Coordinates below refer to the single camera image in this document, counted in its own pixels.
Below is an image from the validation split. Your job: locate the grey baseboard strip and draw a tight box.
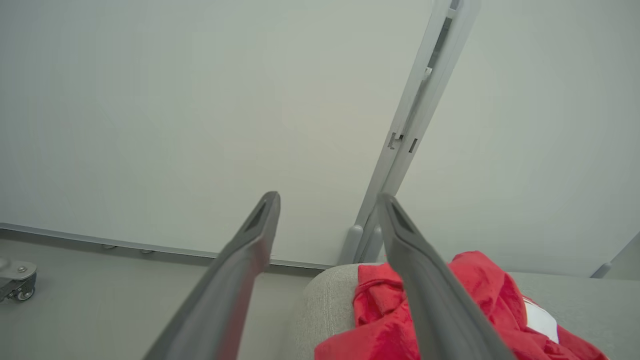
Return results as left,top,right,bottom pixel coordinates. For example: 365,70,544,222
0,222,336,271

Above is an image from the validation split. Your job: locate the red clothing with white stripes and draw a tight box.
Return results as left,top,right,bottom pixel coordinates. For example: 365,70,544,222
314,250,611,360

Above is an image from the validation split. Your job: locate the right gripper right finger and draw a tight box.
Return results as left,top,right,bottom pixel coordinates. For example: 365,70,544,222
376,192,516,360

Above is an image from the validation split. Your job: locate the grey fabric sofa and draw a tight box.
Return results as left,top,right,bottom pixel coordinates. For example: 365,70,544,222
280,262,640,360

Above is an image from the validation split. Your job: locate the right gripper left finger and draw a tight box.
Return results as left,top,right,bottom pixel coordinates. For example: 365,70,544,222
142,191,282,360

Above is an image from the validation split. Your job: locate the metal caster wheel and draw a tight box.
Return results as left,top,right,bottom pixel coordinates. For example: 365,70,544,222
0,257,39,303

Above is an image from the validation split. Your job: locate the grey metal partition post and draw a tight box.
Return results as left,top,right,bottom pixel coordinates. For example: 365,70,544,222
340,0,483,266
590,230,640,280

